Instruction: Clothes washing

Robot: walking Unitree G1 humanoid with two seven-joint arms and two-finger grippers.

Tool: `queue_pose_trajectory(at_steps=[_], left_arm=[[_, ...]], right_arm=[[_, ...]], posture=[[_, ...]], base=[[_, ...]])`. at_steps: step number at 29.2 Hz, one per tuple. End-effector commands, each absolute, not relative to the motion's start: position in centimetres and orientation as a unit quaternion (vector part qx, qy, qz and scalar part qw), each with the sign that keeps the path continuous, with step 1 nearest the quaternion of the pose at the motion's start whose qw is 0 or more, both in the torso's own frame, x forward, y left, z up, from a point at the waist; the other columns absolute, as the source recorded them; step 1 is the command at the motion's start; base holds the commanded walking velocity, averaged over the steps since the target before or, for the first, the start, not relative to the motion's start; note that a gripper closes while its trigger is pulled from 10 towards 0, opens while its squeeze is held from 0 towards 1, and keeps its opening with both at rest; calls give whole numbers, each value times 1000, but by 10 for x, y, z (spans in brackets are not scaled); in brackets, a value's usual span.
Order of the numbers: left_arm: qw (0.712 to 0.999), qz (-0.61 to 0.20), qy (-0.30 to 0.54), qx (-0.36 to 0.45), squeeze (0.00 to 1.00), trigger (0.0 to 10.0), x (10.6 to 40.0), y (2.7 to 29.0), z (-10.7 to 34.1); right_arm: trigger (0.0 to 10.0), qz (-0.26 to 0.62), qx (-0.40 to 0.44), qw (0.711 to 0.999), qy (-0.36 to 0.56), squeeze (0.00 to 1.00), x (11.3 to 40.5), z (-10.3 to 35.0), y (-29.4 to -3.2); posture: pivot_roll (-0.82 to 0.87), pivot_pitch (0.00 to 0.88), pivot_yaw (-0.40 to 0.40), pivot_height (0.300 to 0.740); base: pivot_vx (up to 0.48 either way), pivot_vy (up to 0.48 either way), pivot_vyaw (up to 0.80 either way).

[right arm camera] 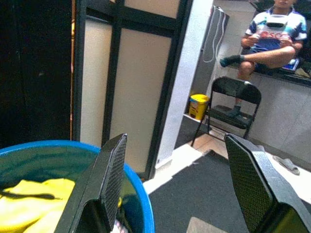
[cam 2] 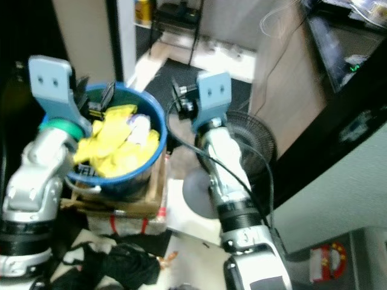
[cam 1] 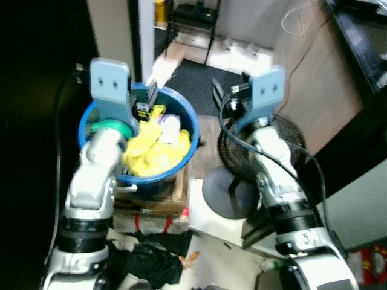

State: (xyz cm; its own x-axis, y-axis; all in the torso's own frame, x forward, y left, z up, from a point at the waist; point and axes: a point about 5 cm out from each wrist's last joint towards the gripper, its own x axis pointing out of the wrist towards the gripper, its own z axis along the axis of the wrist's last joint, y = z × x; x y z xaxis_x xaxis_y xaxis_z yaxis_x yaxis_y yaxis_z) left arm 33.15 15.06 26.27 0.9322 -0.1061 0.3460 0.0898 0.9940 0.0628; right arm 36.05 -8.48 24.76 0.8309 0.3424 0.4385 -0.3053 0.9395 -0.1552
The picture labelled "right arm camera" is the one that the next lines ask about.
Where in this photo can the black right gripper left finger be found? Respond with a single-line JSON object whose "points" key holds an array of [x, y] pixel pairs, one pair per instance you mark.
{"points": [[109, 174]]}

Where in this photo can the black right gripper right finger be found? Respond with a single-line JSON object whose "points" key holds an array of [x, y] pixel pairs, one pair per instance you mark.
{"points": [[252, 189]]}

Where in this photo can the yellow garment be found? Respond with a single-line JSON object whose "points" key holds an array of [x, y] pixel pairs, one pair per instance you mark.
{"points": [[36, 211]]}

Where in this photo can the blue plastic tub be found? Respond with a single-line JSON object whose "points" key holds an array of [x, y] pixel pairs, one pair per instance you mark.
{"points": [[143, 194]]}

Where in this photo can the grey slipper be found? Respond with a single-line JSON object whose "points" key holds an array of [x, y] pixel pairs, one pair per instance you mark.
{"points": [[288, 165]]}

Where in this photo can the dark grey floor mat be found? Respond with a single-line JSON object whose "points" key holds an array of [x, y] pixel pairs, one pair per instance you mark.
{"points": [[194, 189]]}

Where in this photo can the yellow plastic bucket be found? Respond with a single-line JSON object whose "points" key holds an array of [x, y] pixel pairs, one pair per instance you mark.
{"points": [[198, 106]]}

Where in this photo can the black framed sliding screen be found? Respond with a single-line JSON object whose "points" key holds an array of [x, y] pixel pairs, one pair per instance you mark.
{"points": [[116, 72]]}

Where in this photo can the black folding chair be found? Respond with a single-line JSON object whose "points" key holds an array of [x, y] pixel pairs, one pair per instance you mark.
{"points": [[228, 87]]}

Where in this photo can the dark wooden door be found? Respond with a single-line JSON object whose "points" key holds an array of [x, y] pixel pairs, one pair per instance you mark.
{"points": [[34, 72]]}

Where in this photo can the seated person in striped shirt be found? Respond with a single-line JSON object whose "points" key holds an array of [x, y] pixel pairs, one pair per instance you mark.
{"points": [[267, 55]]}

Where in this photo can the grey upright panel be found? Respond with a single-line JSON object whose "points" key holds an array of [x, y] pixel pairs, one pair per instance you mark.
{"points": [[211, 29]]}

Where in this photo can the white headset device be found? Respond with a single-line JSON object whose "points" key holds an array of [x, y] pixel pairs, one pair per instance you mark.
{"points": [[277, 18]]}

